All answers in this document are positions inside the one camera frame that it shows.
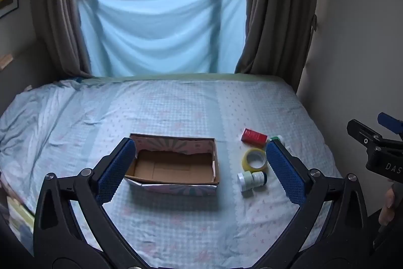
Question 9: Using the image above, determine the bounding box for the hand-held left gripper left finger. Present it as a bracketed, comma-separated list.
[33, 137, 148, 269]

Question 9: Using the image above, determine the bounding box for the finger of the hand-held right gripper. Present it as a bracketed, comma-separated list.
[377, 112, 403, 135]
[347, 119, 384, 150]

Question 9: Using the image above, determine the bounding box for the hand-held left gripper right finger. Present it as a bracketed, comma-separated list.
[264, 140, 370, 269]

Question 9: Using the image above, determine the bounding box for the white bottle dark print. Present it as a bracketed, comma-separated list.
[252, 171, 268, 186]

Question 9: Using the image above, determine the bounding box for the yellow tape roll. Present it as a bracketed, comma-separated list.
[242, 148, 269, 172]

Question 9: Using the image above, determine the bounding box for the white bottle pale green label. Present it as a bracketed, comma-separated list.
[237, 171, 255, 196]

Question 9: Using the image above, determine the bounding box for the red rectangular box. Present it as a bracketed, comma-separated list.
[241, 128, 268, 145]

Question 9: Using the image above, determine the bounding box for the patterned cardboard box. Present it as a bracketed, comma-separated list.
[125, 133, 220, 196]

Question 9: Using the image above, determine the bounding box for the person's right hand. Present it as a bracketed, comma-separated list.
[379, 185, 400, 227]

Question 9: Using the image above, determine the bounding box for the blue patterned bed sheet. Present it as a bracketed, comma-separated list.
[0, 78, 343, 269]

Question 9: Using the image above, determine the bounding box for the light blue hanging cloth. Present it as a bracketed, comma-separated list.
[77, 0, 248, 77]

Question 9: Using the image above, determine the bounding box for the grey-brown curtain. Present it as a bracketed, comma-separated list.
[30, 0, 92, 80]
[234, 0, 319, 90]

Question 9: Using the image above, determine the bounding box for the wooden shelf edge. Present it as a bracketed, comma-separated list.
[0, 53, 14, 70]

